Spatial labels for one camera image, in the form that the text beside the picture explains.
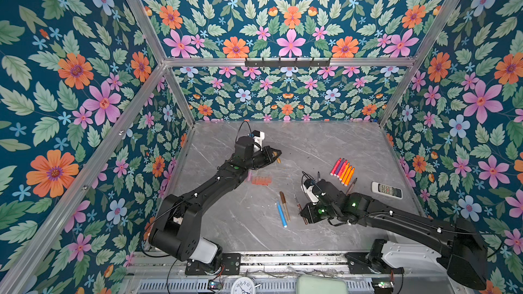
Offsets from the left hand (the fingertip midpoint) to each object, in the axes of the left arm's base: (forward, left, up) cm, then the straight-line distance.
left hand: (284, 152), depth 81 cm
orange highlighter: (+1, -30, -21) cm, 37 cm away
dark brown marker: (-20, -4, -11) cm, 23 cm away
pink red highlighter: (+4, -27, -21) cm, 34 cm away
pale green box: (-43, -5, -19) cm, 47 cm away
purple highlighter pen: (+3, -28, -20) cm, 34 cm away
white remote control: (-11, -46, -20) cm, 51 cm away
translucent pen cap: (-2, +11, -20) cm, 23 cm away
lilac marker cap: (-12, +13, +4) cm, 18 cm away
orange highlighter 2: (+1, -30, -21) cm, 37 cm away
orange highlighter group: (-3, -32, -20) cm, 38 cm away
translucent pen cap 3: (-1, +7, -21) cm, 22 cm away
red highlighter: (+2, -29, -20) cm, 36 cm away
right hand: (-20, -5, -11) cm, 23 cm away
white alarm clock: (-41, +18, -18) cm, 48 cm away
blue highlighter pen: (-20, +2, -21) cm, 29 cm away
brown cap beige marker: (-11, +1, -22) cm, 24 cm away
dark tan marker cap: (-2, +2, -2) cm, 4 cm away
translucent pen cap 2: (-2, +10, -20) cm, 22 cm away
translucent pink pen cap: (-1, +15, -20) cm, 25 cm away
